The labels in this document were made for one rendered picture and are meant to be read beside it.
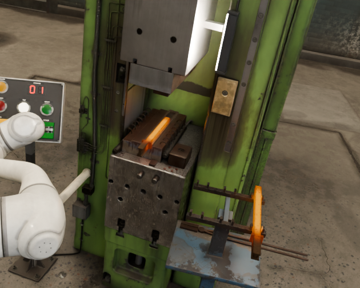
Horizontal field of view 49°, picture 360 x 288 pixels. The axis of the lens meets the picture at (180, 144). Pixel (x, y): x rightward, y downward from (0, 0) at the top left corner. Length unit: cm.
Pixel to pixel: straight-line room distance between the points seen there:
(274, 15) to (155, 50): 50
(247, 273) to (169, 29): 106
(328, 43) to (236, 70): 626
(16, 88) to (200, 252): 110
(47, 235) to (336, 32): 741
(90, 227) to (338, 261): 176
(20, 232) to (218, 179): 130
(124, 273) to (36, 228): 154
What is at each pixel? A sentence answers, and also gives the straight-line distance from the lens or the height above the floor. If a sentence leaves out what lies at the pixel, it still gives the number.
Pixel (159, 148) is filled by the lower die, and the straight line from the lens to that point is 187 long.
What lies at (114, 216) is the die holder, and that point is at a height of 56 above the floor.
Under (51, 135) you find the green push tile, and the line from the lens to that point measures 191.
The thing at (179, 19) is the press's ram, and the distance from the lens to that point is 165.
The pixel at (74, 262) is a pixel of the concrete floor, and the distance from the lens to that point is 265.
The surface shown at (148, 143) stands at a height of 101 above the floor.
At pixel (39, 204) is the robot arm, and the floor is 135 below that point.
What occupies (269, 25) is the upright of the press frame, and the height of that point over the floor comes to 161.
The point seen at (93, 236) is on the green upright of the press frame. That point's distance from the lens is 258.
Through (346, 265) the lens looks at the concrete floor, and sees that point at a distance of 318.
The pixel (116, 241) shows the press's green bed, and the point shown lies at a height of 39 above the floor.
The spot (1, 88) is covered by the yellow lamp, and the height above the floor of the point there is 116.
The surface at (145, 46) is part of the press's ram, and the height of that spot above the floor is 145.
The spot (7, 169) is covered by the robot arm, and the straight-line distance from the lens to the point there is 122.
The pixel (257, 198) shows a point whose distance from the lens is 174.
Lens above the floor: 194
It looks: 29 degrees down
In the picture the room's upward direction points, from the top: 10 degrees clockwise
